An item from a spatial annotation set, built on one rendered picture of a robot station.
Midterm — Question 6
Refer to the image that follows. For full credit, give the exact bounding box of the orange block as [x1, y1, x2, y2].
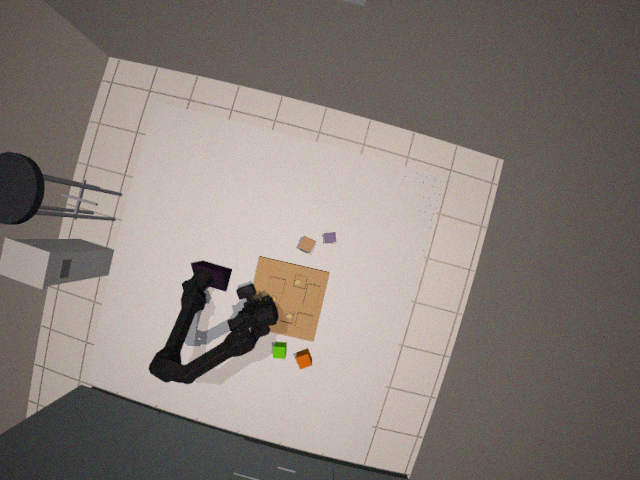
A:
[295, 348, 312, 369]

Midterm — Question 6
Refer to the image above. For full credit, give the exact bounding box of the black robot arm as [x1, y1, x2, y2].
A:
[149, 269, 278, 385]

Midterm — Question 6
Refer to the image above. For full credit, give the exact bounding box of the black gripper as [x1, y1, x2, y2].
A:
[236, 284, 271, 337]

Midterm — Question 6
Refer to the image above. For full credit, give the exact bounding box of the tan puzzle board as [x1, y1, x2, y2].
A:
[253, 256, 330, 342]

